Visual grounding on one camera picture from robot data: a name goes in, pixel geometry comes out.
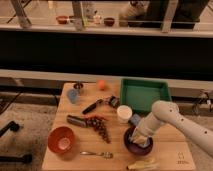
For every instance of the white paper cup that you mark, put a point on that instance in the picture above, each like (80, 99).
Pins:
(124, 113)

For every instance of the yellow corn husk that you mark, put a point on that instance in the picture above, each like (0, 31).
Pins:
(148, 164)

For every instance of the black floor bar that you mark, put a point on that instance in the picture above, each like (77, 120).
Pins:
(24, 159)

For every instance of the dark red background bowl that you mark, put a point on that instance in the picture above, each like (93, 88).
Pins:
(109, 21)

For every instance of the bunch of dark grapes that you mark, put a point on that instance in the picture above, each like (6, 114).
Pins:
(99, 126)

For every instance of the silver metal spoon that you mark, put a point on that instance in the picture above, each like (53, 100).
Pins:
(106, 155)

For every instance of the green plastic tray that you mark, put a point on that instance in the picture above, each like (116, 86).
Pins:
(139, 95)

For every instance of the blue sponge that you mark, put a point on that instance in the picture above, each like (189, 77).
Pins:
(135, 119)

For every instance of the red chili pepper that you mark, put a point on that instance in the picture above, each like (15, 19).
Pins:
(95, 116)

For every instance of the purple bowl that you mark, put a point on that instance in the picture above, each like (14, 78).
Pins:
(135, 148)

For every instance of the black lever handle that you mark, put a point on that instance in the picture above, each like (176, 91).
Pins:
(12, 126)

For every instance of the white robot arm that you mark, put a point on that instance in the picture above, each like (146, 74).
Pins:
(168, 112)

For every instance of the orange fruit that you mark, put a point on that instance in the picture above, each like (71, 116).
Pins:
(101, 84)

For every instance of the light blue plastic cup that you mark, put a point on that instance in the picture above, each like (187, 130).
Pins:
(72, 95)

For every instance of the orange red bowl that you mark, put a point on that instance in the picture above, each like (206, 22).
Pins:
(61, 140)

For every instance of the black handled can opener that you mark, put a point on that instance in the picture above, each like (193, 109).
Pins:
(81, 122)

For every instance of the black handled peeler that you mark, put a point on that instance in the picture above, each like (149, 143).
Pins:
(112, 101)

